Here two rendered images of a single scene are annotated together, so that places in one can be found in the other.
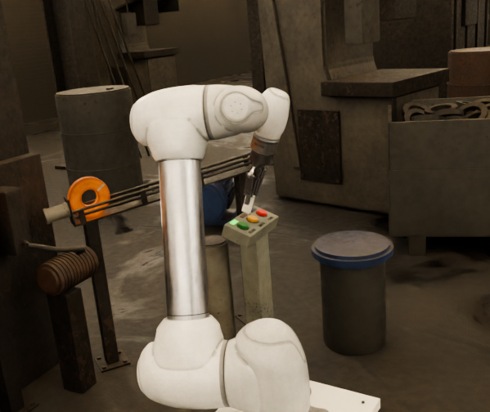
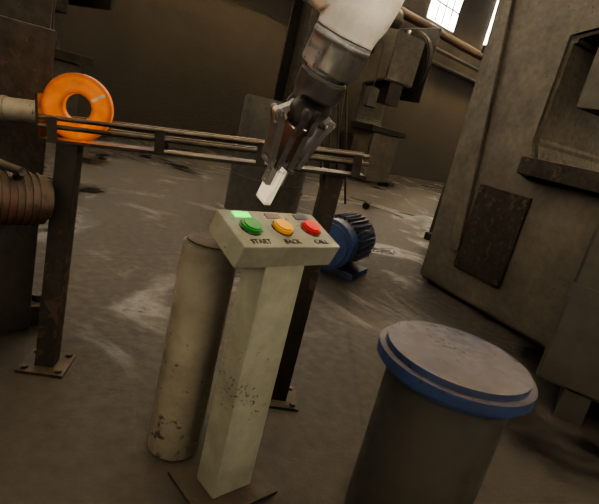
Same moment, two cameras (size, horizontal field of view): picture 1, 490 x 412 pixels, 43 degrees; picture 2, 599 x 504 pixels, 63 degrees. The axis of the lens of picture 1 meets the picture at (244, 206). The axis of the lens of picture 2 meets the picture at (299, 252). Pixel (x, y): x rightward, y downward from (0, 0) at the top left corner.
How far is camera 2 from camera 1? 1.41 m
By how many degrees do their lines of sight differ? 15
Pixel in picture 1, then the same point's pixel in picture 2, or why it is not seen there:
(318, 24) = (548, 87)
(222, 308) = (186, 361)
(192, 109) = not seen: outside the picture
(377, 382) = not seen: outside the picture
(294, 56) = (502, 121)
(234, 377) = not seen: outside the picture
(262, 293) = (251, 368)
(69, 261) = not seen: outside the picture
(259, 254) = (267, 294)
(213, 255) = (196, 263)
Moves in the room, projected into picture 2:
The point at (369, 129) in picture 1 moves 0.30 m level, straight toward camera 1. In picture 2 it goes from (562, 233) to (559, 238)
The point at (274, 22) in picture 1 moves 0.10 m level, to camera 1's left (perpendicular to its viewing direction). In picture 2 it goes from (494, 75) to (475, 72)
